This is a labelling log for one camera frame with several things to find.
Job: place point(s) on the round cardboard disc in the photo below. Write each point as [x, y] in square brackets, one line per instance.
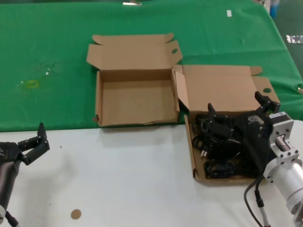
[76, 214]

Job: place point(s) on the blue and white object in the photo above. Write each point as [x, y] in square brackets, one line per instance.
[274, 9]

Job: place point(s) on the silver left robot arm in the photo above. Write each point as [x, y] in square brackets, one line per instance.
[1, 210]

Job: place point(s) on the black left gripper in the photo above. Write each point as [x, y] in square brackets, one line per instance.
[8, 165]

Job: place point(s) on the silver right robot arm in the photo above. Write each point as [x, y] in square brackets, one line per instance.
[291, 175]

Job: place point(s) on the open cardboard box with torn rim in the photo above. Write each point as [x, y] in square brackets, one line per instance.
[132, 104]

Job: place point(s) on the crumpled silver foil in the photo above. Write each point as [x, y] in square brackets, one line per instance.
[294, 39]

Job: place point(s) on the green tablecloth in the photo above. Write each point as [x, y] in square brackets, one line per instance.
[59, 47]

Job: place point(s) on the white tape strip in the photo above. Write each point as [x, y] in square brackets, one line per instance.
[229, 13]

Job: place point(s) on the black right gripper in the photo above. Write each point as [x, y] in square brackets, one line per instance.
[254, 132]

